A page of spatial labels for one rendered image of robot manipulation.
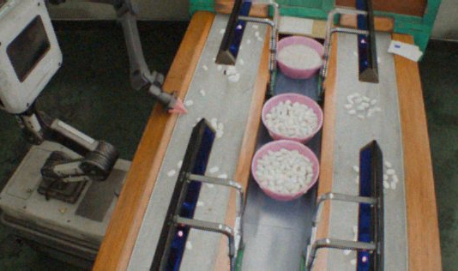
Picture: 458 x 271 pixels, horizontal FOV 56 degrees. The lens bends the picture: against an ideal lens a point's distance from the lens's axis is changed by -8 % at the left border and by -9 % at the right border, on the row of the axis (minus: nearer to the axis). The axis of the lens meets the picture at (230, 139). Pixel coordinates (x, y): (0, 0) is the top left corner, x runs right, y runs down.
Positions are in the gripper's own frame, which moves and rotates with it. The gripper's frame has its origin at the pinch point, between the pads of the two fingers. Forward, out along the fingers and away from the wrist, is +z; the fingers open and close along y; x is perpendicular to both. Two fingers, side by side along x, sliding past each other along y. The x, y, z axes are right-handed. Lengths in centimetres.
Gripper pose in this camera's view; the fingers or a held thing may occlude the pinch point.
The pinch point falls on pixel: (184, 111)
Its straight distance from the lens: 203.2
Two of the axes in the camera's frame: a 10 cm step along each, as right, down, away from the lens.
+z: 7.7, 5.1, 3.8
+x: -6.1, 4.2, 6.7
